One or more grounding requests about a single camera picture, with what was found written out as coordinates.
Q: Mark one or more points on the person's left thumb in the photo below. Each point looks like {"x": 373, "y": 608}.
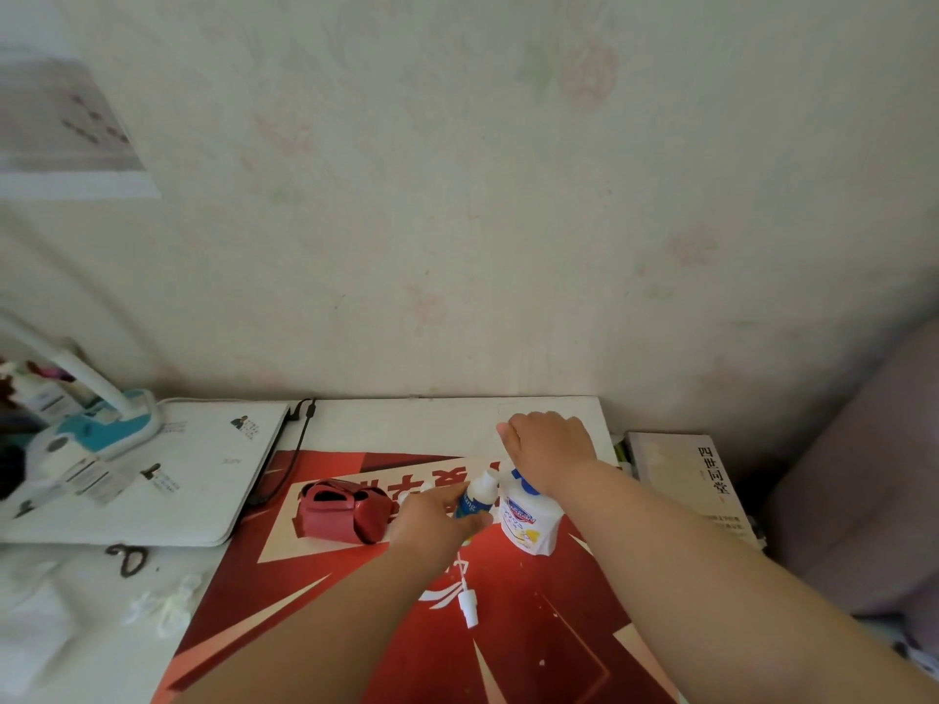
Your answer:
{"x": 475, "y": 523}

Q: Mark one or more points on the pale wall poster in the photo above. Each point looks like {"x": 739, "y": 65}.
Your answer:
{"x": 62, "y": 128}

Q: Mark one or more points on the white spray nozzle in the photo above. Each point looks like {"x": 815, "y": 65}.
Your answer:
{"x": 468, "y": 607}

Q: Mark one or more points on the teal and white desk lamp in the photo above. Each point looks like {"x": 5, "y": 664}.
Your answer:
{"x": 103, "y": 428}

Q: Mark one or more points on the red and cream poster mat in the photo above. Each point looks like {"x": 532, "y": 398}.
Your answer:
{"x": 543, "y": 637}

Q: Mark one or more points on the white laptop with stickers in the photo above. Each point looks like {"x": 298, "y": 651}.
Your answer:
{"x": 198, "y": 476}

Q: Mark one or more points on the white pump bottle blue label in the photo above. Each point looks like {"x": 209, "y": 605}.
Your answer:
{"x": 532, "y": 527}

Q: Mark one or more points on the small blue white bottle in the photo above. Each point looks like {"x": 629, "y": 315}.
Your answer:
{"x": 480, "y": 494}

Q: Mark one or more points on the person's right fingers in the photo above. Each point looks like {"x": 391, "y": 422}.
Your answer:
{"x": 517, "y": 432}

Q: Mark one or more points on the person's right hand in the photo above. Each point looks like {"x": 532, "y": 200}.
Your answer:
{"x": 550, "y": 450}

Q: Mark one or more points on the person's right forearm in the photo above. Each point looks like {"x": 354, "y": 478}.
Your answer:
{"x": 719, "y": 601}

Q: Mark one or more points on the red leather pouch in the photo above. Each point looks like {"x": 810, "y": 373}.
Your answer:
{"x": 345, "y": 511}

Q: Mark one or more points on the person's left forearm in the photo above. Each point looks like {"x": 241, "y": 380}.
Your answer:
{"x": 330, "y": 637}

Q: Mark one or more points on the mauve sofa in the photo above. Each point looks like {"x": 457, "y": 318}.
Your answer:
{"x": 865, "y": 491}

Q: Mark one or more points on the beige book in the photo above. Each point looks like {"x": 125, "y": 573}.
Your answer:
{"x": 686, "y": 476}

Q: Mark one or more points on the person's left hand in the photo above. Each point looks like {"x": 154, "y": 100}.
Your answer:
{"x": 425, "y": 531}

